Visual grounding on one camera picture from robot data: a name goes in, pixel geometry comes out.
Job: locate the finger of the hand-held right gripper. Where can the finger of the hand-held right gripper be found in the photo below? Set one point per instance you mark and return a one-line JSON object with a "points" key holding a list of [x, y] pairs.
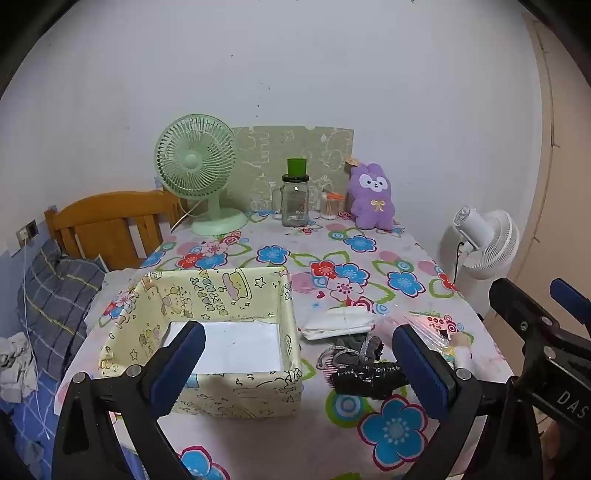
{"points": [[570, 295], [521, 314]]}

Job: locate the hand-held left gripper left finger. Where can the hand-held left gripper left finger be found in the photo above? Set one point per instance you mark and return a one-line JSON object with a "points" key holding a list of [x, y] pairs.
{"points": [[180, 364]]}

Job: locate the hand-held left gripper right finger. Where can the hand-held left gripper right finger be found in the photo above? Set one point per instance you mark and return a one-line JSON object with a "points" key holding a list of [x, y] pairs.
{"points": [[425, 374]]}

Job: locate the pink wet wipes packet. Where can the pink wet wipes packet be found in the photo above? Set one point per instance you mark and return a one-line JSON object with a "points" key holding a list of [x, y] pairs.
{"points": [[431, 330]]}

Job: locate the black packet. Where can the black packet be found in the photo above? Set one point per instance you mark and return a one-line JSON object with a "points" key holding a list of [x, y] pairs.
{"points": [[364, 381]]}

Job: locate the yellow birthday gift bag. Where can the yellow birthday gift bag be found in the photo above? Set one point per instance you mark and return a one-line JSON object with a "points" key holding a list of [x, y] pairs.
{"points": [[221, 295]]}

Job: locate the white cloth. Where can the white cloth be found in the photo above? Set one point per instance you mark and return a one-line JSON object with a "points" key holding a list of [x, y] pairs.
{"points": [[337, 323]]}

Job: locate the white standing fan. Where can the white standing fan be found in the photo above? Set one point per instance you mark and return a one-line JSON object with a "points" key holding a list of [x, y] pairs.
{"points": [[485, 240]]}

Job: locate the white bedding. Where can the white bedding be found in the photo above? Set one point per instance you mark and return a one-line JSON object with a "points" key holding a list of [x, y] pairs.
{"points": [[120, 281]]}

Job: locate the beige wooden door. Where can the beige wooden door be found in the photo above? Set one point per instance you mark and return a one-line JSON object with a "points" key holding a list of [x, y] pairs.
{"points": [[568, 184]]}

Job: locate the grey plaid pillow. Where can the grey plaid pillow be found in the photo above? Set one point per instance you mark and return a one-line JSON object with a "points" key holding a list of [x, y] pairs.
{"points": [[60, 295]]}

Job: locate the floral tablecloth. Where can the floral tablecloth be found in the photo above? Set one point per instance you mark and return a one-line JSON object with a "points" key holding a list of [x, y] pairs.
{"points": [[323, 258]]}

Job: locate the blue grid bedsheet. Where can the blue grid bedsheet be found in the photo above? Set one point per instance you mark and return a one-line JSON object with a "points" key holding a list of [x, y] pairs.
{"points": [[32, 424]]}

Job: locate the grey crumpled cloth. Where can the grey crumpled cloth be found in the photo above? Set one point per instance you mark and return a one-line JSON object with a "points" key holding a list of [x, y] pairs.
{"points": [[16, 364]]}

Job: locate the purple plush bunny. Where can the purple plush bunny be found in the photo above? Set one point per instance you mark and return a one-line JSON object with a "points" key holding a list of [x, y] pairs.
{"points": [[371, 198]]}

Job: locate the cotton swab container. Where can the cotton swab container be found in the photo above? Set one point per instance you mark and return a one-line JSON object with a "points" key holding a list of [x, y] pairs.
{"points": [[331, 205]]}

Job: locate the glass jar with green lid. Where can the glass jar with green lid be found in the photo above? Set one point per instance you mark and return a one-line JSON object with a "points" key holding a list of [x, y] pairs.
{"points": [[295, 203]]}

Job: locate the green desk fan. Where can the green desk fan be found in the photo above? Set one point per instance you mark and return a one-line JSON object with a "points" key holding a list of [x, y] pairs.
{"points": [[196, 159]]}

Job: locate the green printed board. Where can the green printed board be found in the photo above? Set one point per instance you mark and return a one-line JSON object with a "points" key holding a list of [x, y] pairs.
{"points": [[277, 147]]}

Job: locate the wall socket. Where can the wall socket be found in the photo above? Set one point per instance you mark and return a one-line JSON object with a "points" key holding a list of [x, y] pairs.
{"points": [[27, 230]]}

